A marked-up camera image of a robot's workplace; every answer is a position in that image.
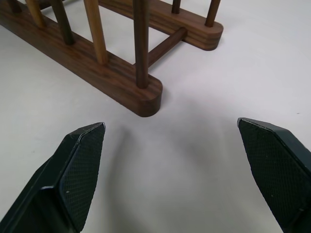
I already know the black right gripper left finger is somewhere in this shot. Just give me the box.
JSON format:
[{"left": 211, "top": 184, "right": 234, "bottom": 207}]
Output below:
[{"left": 0, "top": 122, "right": 106, "bottom": 233}]

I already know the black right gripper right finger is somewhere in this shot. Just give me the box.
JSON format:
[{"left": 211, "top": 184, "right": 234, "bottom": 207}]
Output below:
[{"left": 237, "top": 117, "right": 311, "bottom": 233}]

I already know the wooden dish rack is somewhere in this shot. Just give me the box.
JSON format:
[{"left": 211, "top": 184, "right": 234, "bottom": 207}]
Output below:
[{"left": 0, "top": 0, "right": 224, "bottom": 118}]

